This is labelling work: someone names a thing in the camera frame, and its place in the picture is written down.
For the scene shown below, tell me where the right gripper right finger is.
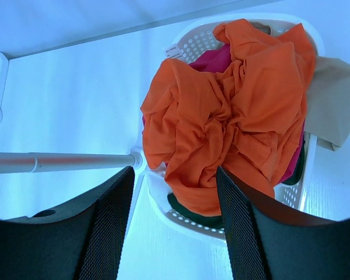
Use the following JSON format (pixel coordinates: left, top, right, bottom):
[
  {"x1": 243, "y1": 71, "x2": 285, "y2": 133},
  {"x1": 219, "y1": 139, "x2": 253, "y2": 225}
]
[{"x1": 216, "y1": 167, "x2": 350, "y2": 279}]

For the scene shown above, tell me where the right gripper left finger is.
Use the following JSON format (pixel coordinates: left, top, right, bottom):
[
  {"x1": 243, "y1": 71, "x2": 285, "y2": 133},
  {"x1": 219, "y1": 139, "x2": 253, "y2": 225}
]
[{"x1": 0, "y1": 167, "x2": 135, "y2": 279}]

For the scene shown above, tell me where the green and white t shirt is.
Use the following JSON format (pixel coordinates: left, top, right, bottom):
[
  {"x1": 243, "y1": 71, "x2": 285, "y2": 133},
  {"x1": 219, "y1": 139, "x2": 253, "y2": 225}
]
[{"x1": 166, "y1": 148, "x2": 307, "y2": 230}]

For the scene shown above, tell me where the orange t shirt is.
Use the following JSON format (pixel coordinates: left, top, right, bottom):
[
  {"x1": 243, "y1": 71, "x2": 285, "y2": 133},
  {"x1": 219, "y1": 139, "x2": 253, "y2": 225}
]
[{"x1": 139, "y1": 19, "x2": 317, "y2": 218}]

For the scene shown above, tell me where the beige t shirt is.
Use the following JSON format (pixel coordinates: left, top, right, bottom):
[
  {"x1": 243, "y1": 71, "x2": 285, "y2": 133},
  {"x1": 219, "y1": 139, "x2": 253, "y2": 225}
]
[{"x1": 236, "y1": 23, "x2": 350, "y2": 148}]

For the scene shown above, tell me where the magenta t shirt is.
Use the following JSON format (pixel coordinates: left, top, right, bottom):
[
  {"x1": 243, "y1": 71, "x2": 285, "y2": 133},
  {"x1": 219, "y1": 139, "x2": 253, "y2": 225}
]
[{"x1": 141, "y1": 48, "x2": 306, "y2": 184}]

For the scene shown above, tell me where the white perforated plastic basket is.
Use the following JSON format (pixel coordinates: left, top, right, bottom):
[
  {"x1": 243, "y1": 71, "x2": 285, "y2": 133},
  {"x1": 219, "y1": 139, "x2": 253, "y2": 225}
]
[{"x1": 146, "y1": 13, "x2": 326, "y2": 246}]

